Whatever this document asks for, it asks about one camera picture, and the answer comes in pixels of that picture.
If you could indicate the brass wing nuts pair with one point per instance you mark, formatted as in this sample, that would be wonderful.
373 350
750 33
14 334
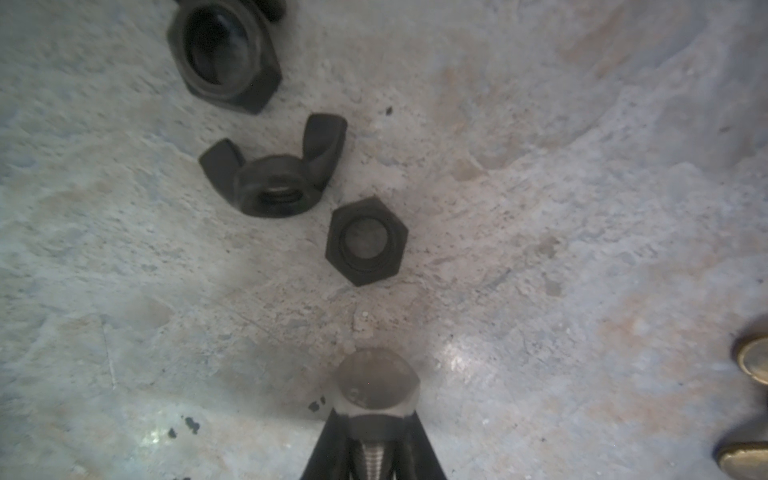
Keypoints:
741 451

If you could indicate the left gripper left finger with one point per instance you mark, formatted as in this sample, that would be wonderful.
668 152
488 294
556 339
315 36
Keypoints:
330 458

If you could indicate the black hex nut upper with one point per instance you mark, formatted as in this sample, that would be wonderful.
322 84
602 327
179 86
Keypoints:
224 53

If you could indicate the black wing nut middle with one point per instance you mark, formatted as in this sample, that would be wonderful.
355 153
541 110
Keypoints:
282 185

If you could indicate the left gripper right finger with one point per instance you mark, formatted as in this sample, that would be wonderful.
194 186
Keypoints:
416 457

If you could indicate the black hex nut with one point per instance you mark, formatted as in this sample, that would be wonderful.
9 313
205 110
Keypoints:
224 53
366 241

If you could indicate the silver hex bolt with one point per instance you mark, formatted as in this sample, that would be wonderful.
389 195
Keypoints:
375 392

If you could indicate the black hex nut lower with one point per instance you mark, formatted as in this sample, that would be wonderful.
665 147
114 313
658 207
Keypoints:
366 241

